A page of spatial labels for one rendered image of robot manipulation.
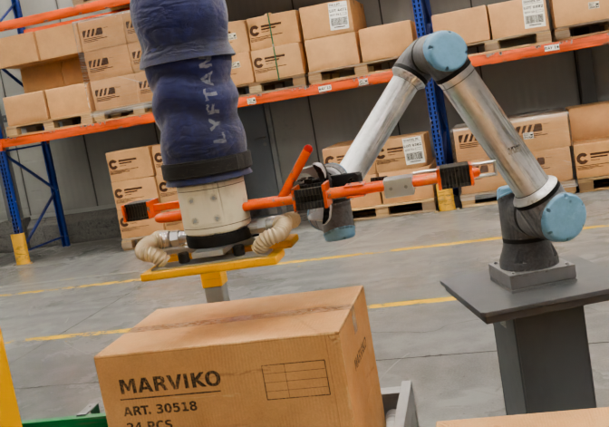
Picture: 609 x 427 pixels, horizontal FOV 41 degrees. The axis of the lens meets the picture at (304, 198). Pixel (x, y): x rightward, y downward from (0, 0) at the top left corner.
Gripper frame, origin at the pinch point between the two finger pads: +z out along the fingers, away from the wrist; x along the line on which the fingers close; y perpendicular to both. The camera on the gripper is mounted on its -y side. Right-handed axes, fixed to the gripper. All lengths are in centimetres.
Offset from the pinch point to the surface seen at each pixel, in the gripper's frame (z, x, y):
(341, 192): 3.1, 0.1, -5.3
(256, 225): 1.6, -5.1, 17.1
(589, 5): -695, 67, -187
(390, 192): 3.1, -1.6, -16.9
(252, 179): -856, -70, 236
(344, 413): 24, -47, -1
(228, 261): 13.2, -11.0, 22.4
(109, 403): 21, -40, 55
